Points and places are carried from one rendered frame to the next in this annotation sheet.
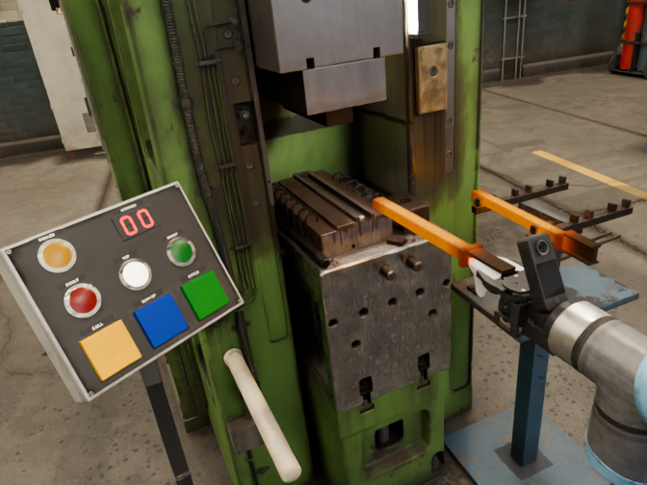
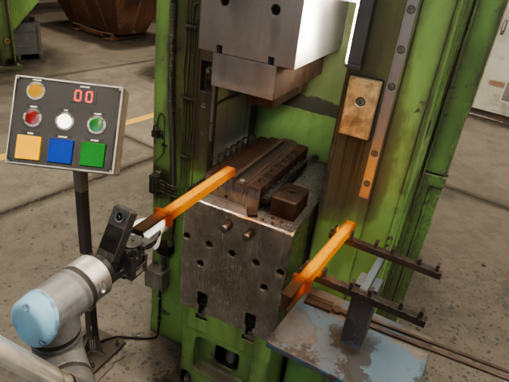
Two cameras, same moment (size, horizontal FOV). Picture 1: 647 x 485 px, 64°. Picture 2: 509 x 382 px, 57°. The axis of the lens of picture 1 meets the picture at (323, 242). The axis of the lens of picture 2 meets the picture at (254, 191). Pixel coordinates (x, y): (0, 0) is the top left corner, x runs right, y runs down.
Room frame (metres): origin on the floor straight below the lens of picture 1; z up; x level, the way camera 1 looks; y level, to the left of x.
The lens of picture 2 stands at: (0.30, -1.06, 1.66)
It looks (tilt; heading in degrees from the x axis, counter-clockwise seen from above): 28 degrees down; 45
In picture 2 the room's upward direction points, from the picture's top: 7 degrees clockwise
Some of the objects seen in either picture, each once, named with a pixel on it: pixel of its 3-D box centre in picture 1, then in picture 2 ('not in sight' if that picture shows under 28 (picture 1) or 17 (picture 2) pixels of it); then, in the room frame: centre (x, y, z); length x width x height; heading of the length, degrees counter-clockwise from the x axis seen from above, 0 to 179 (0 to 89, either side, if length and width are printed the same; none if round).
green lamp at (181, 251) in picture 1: (181, 251); (96, 124); (0.90, 0.27, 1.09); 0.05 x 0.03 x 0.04; 112
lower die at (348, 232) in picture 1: (323, 207); (260, 166); (1.37, -0.01, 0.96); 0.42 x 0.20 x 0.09; 22
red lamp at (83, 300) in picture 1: (83, 300); (32, 117); (0.75, 0.41, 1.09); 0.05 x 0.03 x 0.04; 112
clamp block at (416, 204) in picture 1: (405, 212); (289, 201); (1.29, -0.23, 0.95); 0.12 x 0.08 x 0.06; 22
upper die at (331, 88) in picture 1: (308, 76); (273, 64); (1.37, -0.01, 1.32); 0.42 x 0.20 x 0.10; 22
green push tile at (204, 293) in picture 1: (204, 294); (92, 154); (0.87, 0.24, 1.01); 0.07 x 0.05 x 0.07; 137
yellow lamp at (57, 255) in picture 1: (57, 255); (35, 90); (0.78, 0.44, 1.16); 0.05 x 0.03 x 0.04; 112
